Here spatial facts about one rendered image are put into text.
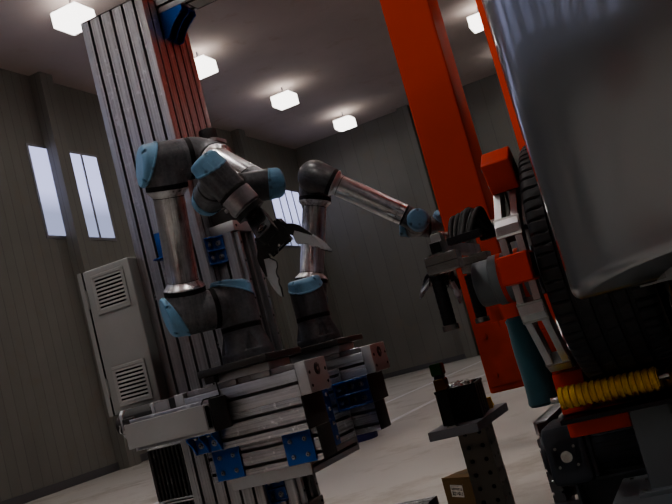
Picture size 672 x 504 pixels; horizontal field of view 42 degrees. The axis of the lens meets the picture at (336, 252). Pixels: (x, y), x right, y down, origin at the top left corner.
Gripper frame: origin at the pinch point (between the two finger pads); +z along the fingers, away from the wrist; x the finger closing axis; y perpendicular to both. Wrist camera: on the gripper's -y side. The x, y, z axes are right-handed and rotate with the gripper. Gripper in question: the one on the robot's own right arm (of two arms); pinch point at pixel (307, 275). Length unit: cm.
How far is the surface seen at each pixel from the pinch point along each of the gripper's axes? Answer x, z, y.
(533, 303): -33, 42, 22
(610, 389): -32, 71, 27
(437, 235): -27.0, 14.6, 39.0
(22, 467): 589, -97, 932
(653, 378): -41, 75, 24
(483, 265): -31, 30, 49
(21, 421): 558, -146, 955
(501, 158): -52, 11, 30
